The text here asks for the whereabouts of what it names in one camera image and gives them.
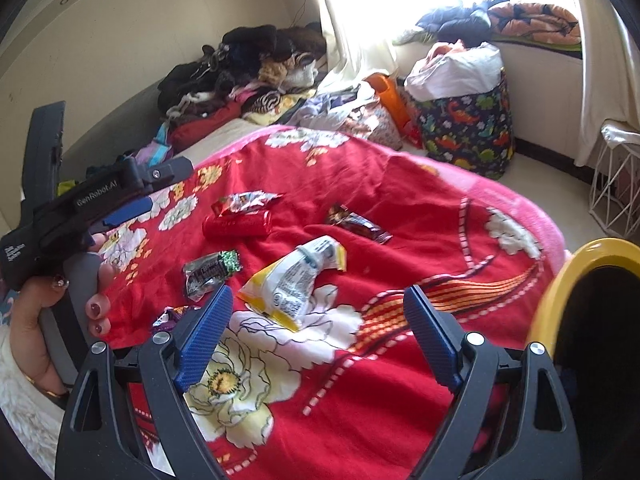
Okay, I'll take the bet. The lavender cloth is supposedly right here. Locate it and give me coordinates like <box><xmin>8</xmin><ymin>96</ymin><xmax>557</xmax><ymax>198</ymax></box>
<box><xmin>290</xmin><ymin>87</ymin><xmax>376</xmax><ymax>131</ymax></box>

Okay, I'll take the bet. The teal purple garment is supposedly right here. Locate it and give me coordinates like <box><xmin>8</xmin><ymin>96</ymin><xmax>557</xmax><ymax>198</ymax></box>
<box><xmin>145</xmin><ymin>120</ymin><xmax>177</xmax><ymax>161</ymax></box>

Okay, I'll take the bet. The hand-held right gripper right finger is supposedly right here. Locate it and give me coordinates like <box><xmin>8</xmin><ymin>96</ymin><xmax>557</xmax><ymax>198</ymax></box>
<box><xmin>403</xmin><ymin>284</ymin><xmax>581</xmax><ymax>480</ymax></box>

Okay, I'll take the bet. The red silver snack wrapper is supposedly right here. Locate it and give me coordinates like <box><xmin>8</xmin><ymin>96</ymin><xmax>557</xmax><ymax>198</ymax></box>
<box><xmin>210</xmin><ymin>191</ymin><xmax>285</xmax><ymax>217</ymax></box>

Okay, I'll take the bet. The red snack box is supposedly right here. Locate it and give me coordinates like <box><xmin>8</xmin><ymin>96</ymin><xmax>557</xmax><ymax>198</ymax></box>
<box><xmin>202</xmin><ymin>208</ymin><xmax>273</xmax><ymax>242</ymax></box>

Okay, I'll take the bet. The cream curtain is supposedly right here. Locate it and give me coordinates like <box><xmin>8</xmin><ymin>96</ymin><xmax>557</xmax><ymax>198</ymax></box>
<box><xmin>300</xmin><ymin>0</ymin><xmax>406</xmax><ymax>92</ymax></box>
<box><xmin>567</xmin><ymin>0</ymin><xmax>640</xmax><ymax>168</ymax></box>

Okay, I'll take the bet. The white wire stool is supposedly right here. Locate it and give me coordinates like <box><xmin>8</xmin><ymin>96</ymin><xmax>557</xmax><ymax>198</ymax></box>
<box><xmin>589</xmin><ymin>119</ymin><xmax>640</xmax><ymax>238</ymax></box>

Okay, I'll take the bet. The white clothes bundle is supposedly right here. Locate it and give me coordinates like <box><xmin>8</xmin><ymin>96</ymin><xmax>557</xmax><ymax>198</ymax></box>
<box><xmin>405</xmin><ymin>42</ymin><xmax>503</xmax><ymax>102</ymax></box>

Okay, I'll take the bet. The white window seat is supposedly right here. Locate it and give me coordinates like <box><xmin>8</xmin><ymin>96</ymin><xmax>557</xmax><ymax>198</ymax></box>
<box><xmin>400</xmin><ymin>40</ymin><xmax>586</xmax><ymax>161</ymax></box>

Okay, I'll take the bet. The orange bag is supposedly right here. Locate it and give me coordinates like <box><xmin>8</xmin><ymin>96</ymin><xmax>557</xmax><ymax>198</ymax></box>
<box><xmin>367</xmin><ymin>74</ymin><xmax>421</xmax><ymax>148</ymax></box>

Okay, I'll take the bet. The beige mattress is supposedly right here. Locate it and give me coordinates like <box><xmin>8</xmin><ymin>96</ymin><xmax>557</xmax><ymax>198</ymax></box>
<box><xmin>172</xmin><ymin>117</ymin><xmax>261</xmax><ymax>163</ymax></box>

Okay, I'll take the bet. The floral pillow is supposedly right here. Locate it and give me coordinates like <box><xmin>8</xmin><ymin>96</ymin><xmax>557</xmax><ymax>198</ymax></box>
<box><xmin>345</xmin><ymin>105</ymin><xmax>407</xmax><ymax>151</ymax></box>

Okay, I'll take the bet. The orange patterned quilt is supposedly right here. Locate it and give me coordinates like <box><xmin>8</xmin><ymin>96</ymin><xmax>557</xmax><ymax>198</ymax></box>
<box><xmin>487</xmin><ymin>2</ymin><xmax>583</xmax><ymax>46</ymax></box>

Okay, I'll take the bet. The white yellow snack bag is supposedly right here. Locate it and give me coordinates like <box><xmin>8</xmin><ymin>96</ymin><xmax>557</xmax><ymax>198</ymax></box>
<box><xmin>236</xmin><ymin>235</ymin><xmax>347</xmax><ymax>333</ymax></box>

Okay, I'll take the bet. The brown striped cloth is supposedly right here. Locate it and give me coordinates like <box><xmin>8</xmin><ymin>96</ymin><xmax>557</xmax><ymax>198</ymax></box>
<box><xmin>240</xmin><ymin>87</ymin><xmax>313</xmax><ymax>126</ymax></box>

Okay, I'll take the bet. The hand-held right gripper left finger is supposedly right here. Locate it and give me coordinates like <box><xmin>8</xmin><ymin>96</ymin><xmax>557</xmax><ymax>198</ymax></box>
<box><xmin>55</xmin><ymin>284</ymin><xmax>235</xmax><ymax>480</ymax></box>

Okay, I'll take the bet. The green silver candy wrapper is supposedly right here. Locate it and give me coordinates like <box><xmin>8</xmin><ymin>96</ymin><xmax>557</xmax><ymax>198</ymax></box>
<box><xmin>181</xmin><ymin>250</ymin><xmax>242</xmax><ymax>303</ymax></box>

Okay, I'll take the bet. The gold bracelet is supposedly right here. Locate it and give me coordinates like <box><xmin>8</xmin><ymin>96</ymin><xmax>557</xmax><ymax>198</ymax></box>
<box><xmin>22</xmin><ymin>370</ymin><xmax>68</xmax><ymax>399</ymax></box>

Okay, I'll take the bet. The dark brown snack wrapper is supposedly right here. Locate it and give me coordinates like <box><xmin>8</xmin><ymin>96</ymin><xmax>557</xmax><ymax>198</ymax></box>
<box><xmin>324</xmin><ymin>203</ymin><xmax>393</xmax><ymax>245</ymax></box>

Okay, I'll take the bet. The red garment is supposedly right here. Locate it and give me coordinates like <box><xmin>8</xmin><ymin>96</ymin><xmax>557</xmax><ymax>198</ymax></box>
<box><xmin>170</xmin><ymin>105</ymin><xmax>236</xmax><ymax>153</ymax></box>

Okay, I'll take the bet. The grey headboard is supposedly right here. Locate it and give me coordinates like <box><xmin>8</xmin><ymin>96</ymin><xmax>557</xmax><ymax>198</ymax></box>
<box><xmin>60</xmin><ymin>82</ymin><xmax>168</xmax><ymax>181</ymax></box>

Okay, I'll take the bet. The pile of dark clothes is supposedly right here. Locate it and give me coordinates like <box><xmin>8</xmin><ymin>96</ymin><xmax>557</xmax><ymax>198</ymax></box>
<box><xmin>157</xmin><ymin>24</ymin><xmax>326</xmax><ymax>116</ymax></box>

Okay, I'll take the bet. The red floral blanket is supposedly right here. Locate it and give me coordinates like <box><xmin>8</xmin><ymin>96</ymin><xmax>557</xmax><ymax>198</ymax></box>
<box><xmin>90</xmin><ymin>125</ymin><xmax>571</xmax><ymax>480</ymax></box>

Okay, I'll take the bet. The dinosaur print laundry basket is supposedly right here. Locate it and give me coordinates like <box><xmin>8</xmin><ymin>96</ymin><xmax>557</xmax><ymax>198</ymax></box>
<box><xmin>417</xmin><ymin>72</ymin><xmax>516</xmax><ymax>181</ymax></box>

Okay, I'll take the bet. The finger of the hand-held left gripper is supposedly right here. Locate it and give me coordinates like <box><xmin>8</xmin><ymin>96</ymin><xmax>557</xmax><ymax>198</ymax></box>
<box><xmin>89</xmin><ymin>196</ymin><xmax>154</xmax><ymax>250</ymax></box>

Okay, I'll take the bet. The dark blue jacket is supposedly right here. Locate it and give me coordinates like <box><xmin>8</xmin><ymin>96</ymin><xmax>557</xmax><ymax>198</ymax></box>
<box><xmin>415</xmin><ymin>0</ymin><xmax>516</xmax><ymax>36</ymax></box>

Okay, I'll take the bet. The person's left forearm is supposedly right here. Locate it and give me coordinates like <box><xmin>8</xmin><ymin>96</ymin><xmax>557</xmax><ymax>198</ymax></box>
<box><xmin>0</xmin><ymin>340</ymin><xmax>68</xmax><ymax>478</ymax></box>

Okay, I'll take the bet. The person's left hand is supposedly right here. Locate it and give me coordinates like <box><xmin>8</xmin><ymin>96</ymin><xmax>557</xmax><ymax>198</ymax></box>
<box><xmin>10</xmin><ymin>232</ymin><xmax>121</xmax><ymax>397</ymax></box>

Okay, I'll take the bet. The yellow trash bin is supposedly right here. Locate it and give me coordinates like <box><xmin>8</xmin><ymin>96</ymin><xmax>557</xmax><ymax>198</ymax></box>
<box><xmin>528</xmin><ymin>238</ymin><xmax>640</xmax><ymax>480</ymax></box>

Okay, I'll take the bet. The purple snack wrapper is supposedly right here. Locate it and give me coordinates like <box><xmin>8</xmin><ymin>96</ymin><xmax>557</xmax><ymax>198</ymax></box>
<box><xmin>152</xmin><ymin>305</ymin><xmax>201</xmax><ymax>333</ymax></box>

